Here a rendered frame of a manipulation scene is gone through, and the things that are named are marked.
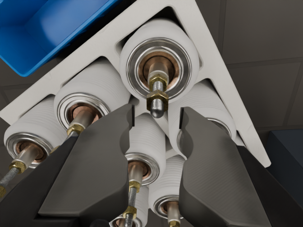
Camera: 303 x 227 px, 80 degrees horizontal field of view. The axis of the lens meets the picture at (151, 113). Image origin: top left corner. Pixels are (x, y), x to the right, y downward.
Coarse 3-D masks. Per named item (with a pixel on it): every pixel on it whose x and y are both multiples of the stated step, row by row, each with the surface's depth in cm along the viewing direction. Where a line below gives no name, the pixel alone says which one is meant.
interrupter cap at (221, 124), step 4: (212, 120) 24; (216, 120) 24; (216, 124) 24; (220, 124) 24; (224, 124) 24; (224, 128) 24; (228, 128) 24; (180, 132) 25; (228, 132) 25; (180, 136) 25; (180, 140) 26; (180, 144) 26; (180, 148) 26
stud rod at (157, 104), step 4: (156, 84) 17; (160, 84) 17; (152, 88) 17; (156, 88) 16; (160, 88) 16; (156, 100) 14; (160, 100) 14; (152, 104) 13; (156, 104) 13; (160, 104) 13; (152, 108) 13; (156, 108) 13; (160, 108) 13; (152, 112) 13; (156, 112) 13; (160, 112) 13; (152, 116) 13; (156, 116) 13; (160, 116) 13
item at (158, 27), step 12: (144, 24) 26; (156, 24) 20; (168, 24) 21; (132, 36) 20; (144, 36) 19; (156, 36) 19; (168, 36) 19; (180, 36) 19; (132, 48) 20; (192, 48) 20; (120, 60) 21; (192, 60) 20; (120, 72) 22; (192, 72) 21; (192, 84) 22; (180, 96) 23
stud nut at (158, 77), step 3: (156, 75) 17; (159, 75) 17; (150, 78) 18; (153, 78) 17; (156, 78) 17; (159, 78) 17; (162, 78) 17; (165, 78) 18; (150, 81) 17; (153, 81) 17; (162, 81) 17; (165, 81) 17; (150, 84) 17; (165, 84) 17; (150, 87) 18; (165, 87) 17; (150, 90) 18; (165, 90) 18
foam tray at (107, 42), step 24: (144, 0) 24; (168, 0) 24; (192, 0) 23; (120, 24) 25; (192, 24) 25; (96, 48) 27; (120, 48) 30; (216, 48) 26; (48, 72) 30; (72, 72) 29; (216, 72) 28; (24, 96) 32; (240, 120) 32; (168, 144) 38
